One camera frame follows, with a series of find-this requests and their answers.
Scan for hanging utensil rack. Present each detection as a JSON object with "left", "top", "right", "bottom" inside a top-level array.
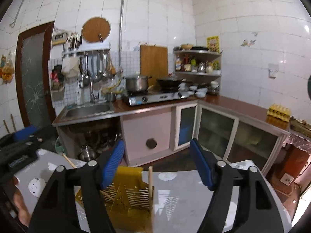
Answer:
[{"left": 62, "top": 33, "right": 117, "bottom": 88}]

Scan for black wok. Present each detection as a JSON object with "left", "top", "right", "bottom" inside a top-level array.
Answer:
[{"left": 156, "top": 77, "right": 191, "bottom": 90}]

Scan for person left hand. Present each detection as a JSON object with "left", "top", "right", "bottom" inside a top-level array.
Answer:
[{"left": 12, "top": 176, "right": 32, "bottom": 227}]

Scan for green round wall board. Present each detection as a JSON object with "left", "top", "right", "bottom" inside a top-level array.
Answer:
[{"left": 307, "top": 75, "right": 311, "bottom": 100}]

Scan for yellow wall poster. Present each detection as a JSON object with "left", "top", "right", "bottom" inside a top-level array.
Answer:
[{"left": 207, "top": 36, "right": 220, "bottom": 53}]

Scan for corner wall shelf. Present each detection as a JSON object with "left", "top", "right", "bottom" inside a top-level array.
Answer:
[{"left": 173, "top": 44, "right": 221, "bottom": 77}]

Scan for yellow perforated utensil holder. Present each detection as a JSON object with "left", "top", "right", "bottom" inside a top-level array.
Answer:
[{"left": 74, "top": 165, "right": 154, "bottom": 233}]

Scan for hanging snack bag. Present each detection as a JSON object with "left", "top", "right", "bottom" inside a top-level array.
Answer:
[{"left": 1, "top": 52, "right": 15, "bottom": 84}]

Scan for wooden cutting board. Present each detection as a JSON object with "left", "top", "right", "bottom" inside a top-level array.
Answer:
[{"left": 140, "top": 45, "right": 168, "bottom": 79}]

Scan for dark wooden glass door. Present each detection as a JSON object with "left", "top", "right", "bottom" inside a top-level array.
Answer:
[{"left": 15, "top": 22, "right": 56, "bottom": 128}]

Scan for grey bear print tablecloth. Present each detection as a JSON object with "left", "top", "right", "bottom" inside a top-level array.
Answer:
[{"left": 14, "top": 147, "right": 292, "bottom": 233}]

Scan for gas stove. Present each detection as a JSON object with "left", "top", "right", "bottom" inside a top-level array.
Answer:
[{"left": 121, "top": 90, "right": 190, "bottom": 106}]

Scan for white wall socket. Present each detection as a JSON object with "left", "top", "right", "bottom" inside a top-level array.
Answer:
[{"left": 268, "top": 63, "right": 279, "bottom": 79}]

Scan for round woven tray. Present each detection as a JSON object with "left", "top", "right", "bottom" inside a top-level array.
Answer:
[{"left": 81, "top": 17, "right": 111, "bottom": 43}]

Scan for steel cooking pot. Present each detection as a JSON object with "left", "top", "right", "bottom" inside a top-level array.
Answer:
[{"left": 123, "top": 75, "right": 152, "bottom": 93}]

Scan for wooden chopstick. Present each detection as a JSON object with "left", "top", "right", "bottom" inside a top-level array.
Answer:
[
  {"left": 148, "top": 166, "right": 153, "bottom": 209},
  {"left": 62, "top": 153, "right": 77, "bottom": 168}
]

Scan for bamboo sticks by wall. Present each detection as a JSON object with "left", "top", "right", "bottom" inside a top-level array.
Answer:
[{"left": 3, "top": 114, "right": 17, "bottom": 134}]

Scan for yellow egg tray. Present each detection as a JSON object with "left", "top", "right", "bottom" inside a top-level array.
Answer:
[{"left": 267, "top": 104, "right": 291, "bottom": 123}]

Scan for steel sink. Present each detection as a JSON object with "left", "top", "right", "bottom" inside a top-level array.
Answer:
[{"left": 61, "top": 103, "right": 115, "bottom": 119}]

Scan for kitchen counter cabinet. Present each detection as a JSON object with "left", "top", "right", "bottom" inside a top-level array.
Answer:
[{"left": 53, "top": 96, "right": 289, "bottom": 174}]

